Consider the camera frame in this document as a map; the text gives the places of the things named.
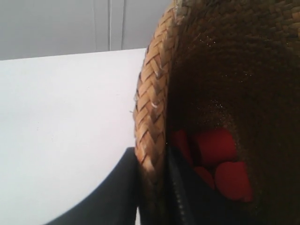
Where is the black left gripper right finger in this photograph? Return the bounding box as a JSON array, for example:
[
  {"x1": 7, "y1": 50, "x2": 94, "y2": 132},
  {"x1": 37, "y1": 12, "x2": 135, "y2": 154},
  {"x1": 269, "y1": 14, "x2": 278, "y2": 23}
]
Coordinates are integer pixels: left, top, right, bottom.
[{"x1": 166, "y1": 146, "x2": 248, "y2": 225}]

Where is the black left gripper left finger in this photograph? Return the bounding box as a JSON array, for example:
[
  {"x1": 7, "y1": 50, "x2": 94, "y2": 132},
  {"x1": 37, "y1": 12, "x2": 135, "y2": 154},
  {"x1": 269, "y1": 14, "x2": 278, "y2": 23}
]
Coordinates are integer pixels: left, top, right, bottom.
[{"x1": 48, "y1": 147, "x2": 139, "y2": 225}]

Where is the brown woven wicker basket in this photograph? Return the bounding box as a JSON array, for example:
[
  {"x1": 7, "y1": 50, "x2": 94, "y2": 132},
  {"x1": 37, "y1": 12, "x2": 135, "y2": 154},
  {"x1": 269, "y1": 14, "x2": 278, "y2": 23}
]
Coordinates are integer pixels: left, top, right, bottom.
[{"x1": 133, "y1": 0, "x2": 300, "y2": 225}]

